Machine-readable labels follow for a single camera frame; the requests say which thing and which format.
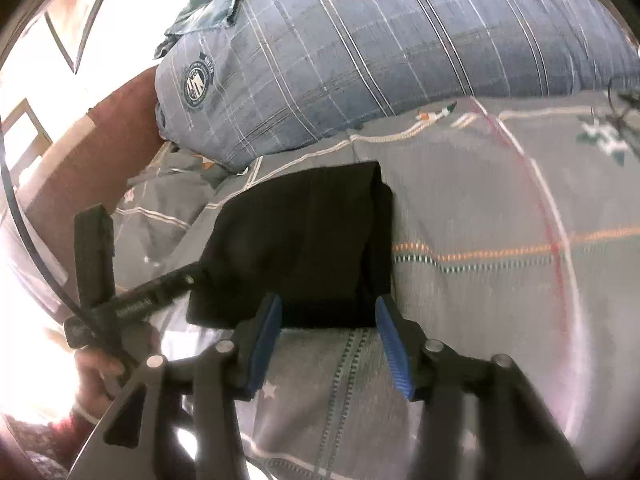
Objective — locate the grey patterned duvet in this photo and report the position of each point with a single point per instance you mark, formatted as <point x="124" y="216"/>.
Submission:
<point x="516" y="230"/>

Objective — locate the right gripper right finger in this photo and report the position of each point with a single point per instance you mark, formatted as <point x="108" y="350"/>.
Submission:
<point x="481" y="419"/>

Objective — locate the black pants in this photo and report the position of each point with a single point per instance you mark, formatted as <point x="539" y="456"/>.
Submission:
<point x="320" y="239"/>

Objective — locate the person's left hand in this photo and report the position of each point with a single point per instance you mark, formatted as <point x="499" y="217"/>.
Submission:
<point x="92" y="366"/>

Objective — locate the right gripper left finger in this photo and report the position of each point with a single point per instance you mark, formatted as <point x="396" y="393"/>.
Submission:
<point x="177" y="420"/>

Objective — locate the blue plaid pillow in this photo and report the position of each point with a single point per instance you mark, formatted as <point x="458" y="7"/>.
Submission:
<point x="240" y="79"/>

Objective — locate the brown wooden headboard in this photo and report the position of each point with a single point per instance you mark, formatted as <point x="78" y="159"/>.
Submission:
<point x="92" y="163"/>

